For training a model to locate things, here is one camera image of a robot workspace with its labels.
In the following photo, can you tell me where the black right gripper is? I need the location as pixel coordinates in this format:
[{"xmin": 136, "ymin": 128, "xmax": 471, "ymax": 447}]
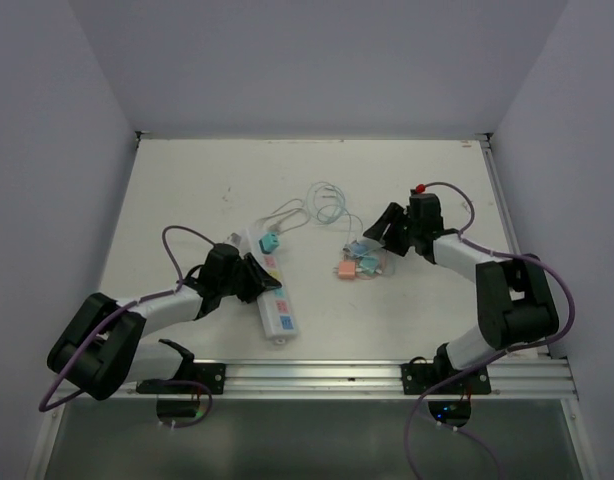
[{"xmin": 364, "ymin": 203, "xmax": 420, "ymax": 257}]

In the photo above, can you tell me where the mint green charging cable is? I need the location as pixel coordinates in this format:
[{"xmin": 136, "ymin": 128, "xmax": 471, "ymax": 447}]
[{"xmin": 306, "ymin": 180, "xmax": 366, "ymax": 251}]

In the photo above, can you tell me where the teal dual usb charger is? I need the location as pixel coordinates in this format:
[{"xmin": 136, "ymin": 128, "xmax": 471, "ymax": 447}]
[{"xmin": 258, "ymin": 232, "xmax": 280, "ymax": 255}]

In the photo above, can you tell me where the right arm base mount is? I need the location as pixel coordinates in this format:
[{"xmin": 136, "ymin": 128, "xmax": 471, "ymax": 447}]
[{"xmin": 400, "ymin": 345, "xmax": 492, "ymax": 429}]

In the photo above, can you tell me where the white power strip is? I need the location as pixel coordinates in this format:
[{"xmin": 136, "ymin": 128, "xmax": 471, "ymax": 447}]
[{"xmin": 241, "ymin": 225, "xmax": 299, "ymax": 345}]

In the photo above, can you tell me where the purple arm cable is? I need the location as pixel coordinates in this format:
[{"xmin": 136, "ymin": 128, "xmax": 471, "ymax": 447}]
[
  {"xmin": 37, "ymin": 225, "xmax": 223, "ymax": 413},
  {"xmin": 404, "ymin": 181, "xmax": 576, "ymax": 480}
]

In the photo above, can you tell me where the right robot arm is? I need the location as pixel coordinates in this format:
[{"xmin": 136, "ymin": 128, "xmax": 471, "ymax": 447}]
[{"xmin": 363, "ymin": 192, "xmax": 559, "ymax": 393}]

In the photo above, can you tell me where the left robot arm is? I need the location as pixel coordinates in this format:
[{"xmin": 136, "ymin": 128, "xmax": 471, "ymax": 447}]
[{"xmin": 39, "ymin": 243, "xmax": 282, "ymax": 412}]

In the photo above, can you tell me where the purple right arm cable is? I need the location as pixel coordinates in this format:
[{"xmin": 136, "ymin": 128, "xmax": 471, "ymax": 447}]
[{"xmin": 404, "ymin": 181, "xmax": 576, "ymax": 480}]

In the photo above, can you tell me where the mint green charger plug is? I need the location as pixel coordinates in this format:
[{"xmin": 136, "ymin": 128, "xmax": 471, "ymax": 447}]
[{"xmin": 358, "ymin": 256, "xmax": 381, "ymax": 276}]

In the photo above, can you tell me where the right side aluminium rail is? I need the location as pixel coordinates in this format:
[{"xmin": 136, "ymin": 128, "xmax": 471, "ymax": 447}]
[{"xmin": 475, "ymin": 133, "xmax": 521, "ymax": 254}]

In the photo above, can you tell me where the orange charger plug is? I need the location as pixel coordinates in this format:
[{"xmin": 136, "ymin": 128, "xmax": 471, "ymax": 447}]
[{"xmin": 333, "ymin": 260, "xmax": 358, "ymax": 280}]

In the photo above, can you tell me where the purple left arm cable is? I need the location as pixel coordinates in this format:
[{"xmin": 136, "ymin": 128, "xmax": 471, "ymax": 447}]
[{"xmin": 37, "ymin": 225, "xmax": 223, "ymax": 413}]

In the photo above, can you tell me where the aluminium table rail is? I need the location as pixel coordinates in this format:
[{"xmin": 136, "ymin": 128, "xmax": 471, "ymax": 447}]
[{"xmin": 190, "ymin": 359, "xmax": 577, "ymax": 400}]

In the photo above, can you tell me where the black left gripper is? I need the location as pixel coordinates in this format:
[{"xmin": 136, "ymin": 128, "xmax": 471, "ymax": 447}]
[{"xmin": 219, "ymin": 252, "xmax": 280, "ymax": 303}]

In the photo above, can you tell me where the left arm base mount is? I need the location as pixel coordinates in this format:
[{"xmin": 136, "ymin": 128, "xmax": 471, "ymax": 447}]
[{"xmin": 128, "ymin": 339, "xmax": 226, "ymax": 430}]

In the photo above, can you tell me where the white power strip cord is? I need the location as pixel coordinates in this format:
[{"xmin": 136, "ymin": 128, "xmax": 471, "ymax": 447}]
[{"xmin": 254, "ymin": 198, "xmax": 313, "ymax": 236}]

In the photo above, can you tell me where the white charger plug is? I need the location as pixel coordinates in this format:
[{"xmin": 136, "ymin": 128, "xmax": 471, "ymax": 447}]
[{"xmin": 361, "ymin": 238, "xmax": 384, "ymax": 250}]

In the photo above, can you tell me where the light blue charger plug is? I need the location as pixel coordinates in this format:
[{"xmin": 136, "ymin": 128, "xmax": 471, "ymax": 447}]
[{"xmin": 346, "ymin": 241, "xmax": 375, "ymax": 259}]

